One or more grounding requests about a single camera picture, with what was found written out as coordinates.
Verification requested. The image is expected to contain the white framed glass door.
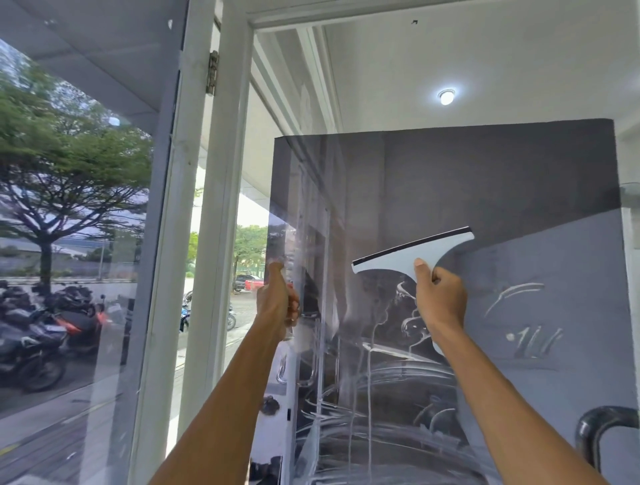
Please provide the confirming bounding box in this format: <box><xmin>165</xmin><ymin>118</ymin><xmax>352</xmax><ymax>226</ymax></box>
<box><xmin>0</xmin><ymin>0</ymin><xmax>219</xmax><ymax>485</ymax></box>

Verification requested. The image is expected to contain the person's right hand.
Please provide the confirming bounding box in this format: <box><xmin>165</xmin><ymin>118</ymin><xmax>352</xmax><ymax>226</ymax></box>
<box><xmin>413</xmin><ymin>258</ymin><xmax>469</xmax><ymax>341</ymax></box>

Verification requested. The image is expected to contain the row of parked motorcycles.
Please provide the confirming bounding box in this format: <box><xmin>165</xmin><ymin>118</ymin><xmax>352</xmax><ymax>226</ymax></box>
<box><xmin>0</xmin><ymin>279</ymin><xmax>137</xmax><ymax>394</ymax></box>

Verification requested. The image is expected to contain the green tree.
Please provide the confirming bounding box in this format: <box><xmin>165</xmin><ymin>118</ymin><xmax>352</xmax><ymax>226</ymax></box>
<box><xmin>0</xmin><ymin>47</ymin><xmax>155</xmax><ymax>296</ymax></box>

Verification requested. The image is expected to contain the black door handle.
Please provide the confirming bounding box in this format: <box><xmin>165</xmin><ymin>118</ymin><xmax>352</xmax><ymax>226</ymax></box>
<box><xmin>574</xmin><ymin>406</ymin><xmax>640</xmax><ymax>474</ymax></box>

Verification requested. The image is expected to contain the person's left hand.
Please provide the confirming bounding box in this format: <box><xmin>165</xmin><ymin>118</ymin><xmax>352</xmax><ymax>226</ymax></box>
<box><xmin>256</xmin><ymin>261</ymin><xmax>302</xmax><ymax>343</ymax></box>

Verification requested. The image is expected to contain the dark window tint film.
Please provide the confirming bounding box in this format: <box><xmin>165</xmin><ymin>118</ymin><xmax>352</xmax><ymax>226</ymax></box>
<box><xmin>266</xmin><ymin>118</ymin><xmax>627</xmax><ymax>485</ymax></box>

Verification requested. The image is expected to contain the white door frame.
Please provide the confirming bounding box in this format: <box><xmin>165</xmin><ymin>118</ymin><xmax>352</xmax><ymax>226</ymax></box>
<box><xmin>176</xmin><ymin>0</ymin><xmax>640</xmax><ymax>443</ymax></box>

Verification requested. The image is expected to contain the white window squeegee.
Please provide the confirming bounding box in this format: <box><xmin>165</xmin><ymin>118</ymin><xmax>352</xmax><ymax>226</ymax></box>
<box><xmin>351</xmin><ymin>226</ymin><xmax>475</xmax><ymax>359</ymax></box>

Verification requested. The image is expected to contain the person's right forearm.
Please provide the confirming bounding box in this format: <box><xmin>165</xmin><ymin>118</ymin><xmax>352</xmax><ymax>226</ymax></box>
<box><xmin>425</xmin><ymin>320</ymin><xmax>612</xmax><ymax>485</ymax></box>

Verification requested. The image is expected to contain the blue motorcycle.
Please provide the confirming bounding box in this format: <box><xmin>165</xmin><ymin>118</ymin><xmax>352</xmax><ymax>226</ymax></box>
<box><xmin>179</xmin><ymin>290</ymin><xmax>194</xmax><ymax>334</ymax></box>

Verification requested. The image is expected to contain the person's left forearm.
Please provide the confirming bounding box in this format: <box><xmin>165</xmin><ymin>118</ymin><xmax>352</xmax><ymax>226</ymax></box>
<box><xmin>146</xmin><ymin>320</ymin><xmax>288</xmax><ymax>485</ymax></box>

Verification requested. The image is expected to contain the metal door hinge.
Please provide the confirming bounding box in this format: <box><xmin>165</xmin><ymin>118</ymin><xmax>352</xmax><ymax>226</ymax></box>
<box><xmin>206</xmin><ymin>50</ymin><xmax>221</xmax><ymax>97</ymax></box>

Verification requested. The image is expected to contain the red car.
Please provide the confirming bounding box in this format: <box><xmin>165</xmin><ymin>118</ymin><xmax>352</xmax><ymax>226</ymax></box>
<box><xmin>233</xmin><ymin>273</ymin><xmax>265</xmax><ymax>293</ymax></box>

